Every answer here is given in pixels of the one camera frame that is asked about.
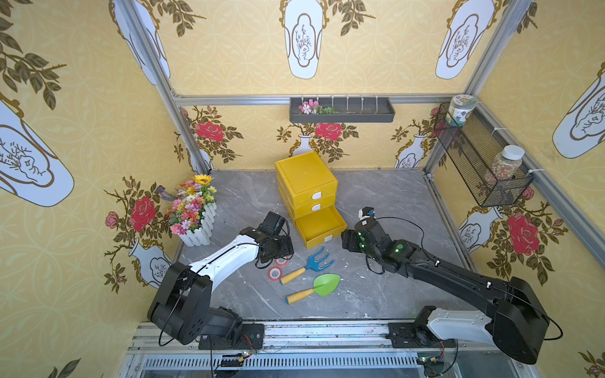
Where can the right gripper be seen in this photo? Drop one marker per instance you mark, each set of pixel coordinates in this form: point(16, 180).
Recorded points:
point(352, 239)

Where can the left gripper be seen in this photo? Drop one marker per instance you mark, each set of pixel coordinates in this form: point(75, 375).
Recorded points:
point(282, 248)

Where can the red tape roll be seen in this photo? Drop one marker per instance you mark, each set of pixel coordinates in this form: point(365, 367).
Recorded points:
point(275, 274)
point(281, 262)

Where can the yellow drawer cabinet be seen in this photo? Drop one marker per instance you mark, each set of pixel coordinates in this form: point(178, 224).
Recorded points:
point(309, 191)

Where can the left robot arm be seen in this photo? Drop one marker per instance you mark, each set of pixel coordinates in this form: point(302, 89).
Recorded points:
point(181, 307)

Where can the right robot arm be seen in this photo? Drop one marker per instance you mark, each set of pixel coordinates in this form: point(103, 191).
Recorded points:
point(518, 322)

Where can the blue toy garden fork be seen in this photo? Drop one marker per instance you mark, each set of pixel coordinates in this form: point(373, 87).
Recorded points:
point(316, 262)

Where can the green toy garden shovel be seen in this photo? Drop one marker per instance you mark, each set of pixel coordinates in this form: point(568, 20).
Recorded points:
point(324, 285)

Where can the flower basket white fence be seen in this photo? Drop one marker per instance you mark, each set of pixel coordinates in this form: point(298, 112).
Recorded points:
point(193, 209)

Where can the pink artificial flowers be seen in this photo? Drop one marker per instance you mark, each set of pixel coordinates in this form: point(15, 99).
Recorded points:
point(314, 107)

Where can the jar with patterned lid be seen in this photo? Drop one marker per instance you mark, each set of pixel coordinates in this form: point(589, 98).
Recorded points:
point(460, 108)

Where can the white lid snack jar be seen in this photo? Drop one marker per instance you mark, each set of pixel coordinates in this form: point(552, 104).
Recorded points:
point(505, 163)

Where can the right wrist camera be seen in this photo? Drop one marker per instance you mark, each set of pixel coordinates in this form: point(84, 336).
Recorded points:
point(366, 212)

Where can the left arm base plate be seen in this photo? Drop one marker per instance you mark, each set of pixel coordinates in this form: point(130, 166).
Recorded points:
point(247, 336)

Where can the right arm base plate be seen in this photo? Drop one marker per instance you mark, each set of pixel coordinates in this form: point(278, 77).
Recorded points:
point(410, 335)

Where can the aluminium rail frame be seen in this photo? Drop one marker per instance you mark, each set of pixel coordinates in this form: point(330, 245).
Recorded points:
point(330, 346)

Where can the grey wall shelf tray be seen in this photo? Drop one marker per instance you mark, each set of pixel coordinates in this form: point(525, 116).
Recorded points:
point(351, 109)

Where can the black wire basket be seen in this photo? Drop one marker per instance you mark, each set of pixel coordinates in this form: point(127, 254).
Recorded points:
point(472, 148)

